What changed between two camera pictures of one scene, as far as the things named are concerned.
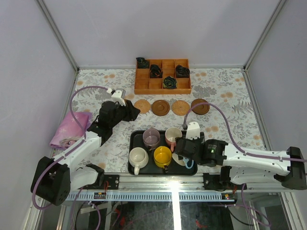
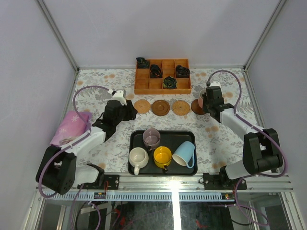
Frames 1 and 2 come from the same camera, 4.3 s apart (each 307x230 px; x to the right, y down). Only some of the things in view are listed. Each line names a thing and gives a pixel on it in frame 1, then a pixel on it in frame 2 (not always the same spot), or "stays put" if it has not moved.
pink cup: x=171 y=133 -> x=201 y=98
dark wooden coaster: x=200 y=109 stays put
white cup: x=138 y=157 stays put
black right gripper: x=200 y=140 -> x=204 y=108
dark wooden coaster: x=160 y=108 stays put
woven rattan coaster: x=180 y=108 stays put
